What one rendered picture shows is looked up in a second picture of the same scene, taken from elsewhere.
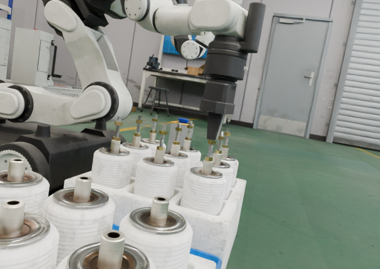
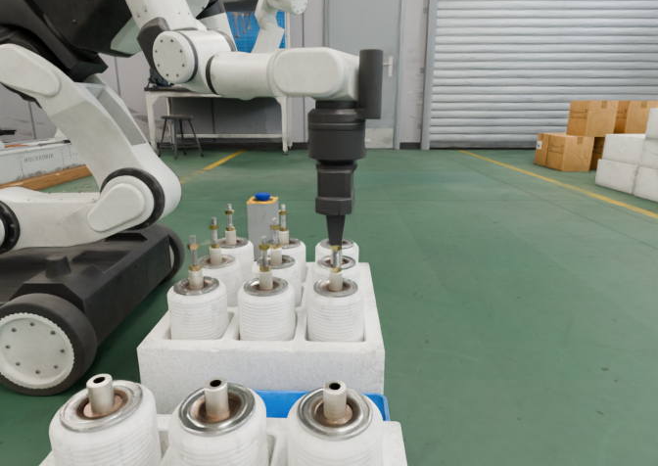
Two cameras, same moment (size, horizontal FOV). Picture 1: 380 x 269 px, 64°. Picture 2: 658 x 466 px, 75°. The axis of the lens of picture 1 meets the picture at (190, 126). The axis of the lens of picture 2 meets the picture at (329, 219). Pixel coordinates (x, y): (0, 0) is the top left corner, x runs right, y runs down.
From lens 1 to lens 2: 17 cm
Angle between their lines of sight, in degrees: 16
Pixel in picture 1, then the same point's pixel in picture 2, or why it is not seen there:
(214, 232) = (367, 364)
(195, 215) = (339, 349)
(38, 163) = (71, 322)
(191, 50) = not seen: hidden behind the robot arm
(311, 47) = (383, 21)
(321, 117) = (410, 117)
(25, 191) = (131, 425)
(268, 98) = not seen: hidden behind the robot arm
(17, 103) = not seen: outside the picture
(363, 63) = (452, 34)
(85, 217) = (241, 441)
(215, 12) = (315, 71)
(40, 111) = (33, 229)
